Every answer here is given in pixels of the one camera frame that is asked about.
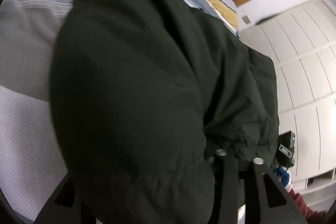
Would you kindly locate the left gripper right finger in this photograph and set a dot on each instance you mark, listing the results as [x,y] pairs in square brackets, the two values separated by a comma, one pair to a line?
[266,201]

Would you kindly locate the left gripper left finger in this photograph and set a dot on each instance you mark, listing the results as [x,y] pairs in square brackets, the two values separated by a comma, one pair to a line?
[66,205]

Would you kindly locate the black puffer coat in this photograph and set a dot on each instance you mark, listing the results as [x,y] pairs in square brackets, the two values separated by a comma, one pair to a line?
[140,91]

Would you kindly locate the red sleeve forearm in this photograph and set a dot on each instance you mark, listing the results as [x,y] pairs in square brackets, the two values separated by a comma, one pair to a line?
[311,216]

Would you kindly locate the blue gloved hand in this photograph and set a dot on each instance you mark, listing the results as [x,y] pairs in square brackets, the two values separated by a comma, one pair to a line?
[284,177]

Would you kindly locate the striped bed duvet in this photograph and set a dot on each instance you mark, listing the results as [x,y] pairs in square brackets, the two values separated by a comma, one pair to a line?
[31,164]

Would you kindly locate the white wardrobe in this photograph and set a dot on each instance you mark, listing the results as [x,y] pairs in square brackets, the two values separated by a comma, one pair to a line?
[301,43]

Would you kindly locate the wall switch plate right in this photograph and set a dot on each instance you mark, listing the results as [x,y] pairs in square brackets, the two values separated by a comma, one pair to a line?
[246,20]

